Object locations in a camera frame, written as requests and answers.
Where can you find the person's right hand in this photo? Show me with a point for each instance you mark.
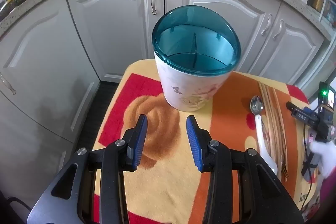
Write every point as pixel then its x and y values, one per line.
pixel 325 153

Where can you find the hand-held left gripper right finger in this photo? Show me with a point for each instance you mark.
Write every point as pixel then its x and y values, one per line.
pixel 193 145

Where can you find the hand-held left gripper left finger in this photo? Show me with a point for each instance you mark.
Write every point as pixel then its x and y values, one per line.
pixel 138 142

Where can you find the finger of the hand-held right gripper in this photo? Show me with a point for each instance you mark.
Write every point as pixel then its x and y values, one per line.
pixel 299 113

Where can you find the black casserole yellow lid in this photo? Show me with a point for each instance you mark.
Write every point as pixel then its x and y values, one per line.
pixel 15 1

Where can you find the white floral utensil holder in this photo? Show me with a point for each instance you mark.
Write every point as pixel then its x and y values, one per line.
pixel 189 87

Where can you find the orange red yellow printed blanket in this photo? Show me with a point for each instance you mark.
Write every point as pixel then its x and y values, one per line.
pixel 162 187

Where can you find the metal spoon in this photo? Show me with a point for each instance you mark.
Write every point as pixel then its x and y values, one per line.
pixel 256 106

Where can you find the bundle of wooden chopsticks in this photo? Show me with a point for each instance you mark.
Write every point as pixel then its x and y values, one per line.
pixel 273 119

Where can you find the white plastic spoon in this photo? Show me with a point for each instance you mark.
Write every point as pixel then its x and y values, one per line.
pixel 262 140

